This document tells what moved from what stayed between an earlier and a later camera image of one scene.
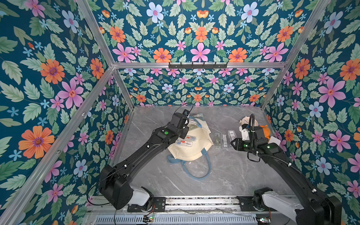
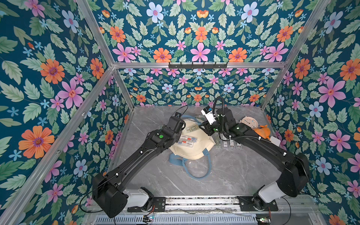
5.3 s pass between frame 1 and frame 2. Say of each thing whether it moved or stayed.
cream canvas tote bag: stayed
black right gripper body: moved
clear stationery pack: stayed
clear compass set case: stayed
